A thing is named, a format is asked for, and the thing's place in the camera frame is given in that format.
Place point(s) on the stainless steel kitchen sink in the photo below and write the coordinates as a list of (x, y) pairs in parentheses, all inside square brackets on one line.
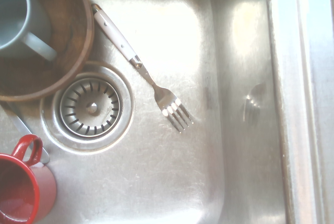
[(161, 171)]

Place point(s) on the metal sink drain strainer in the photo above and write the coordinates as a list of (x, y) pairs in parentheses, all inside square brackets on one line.
[(91, 107)]

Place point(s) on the brown wooden bowl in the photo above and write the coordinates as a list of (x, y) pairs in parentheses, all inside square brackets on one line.
[(71, 25)]

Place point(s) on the silver metal utensil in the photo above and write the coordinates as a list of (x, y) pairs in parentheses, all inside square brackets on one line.
[(19, 125)]

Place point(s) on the red enamel mug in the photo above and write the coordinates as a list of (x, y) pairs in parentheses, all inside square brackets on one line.
[(45, 187)]

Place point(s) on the grey-blue ceramic mug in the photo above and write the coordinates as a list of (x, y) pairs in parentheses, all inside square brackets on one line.
[(36, 15)]

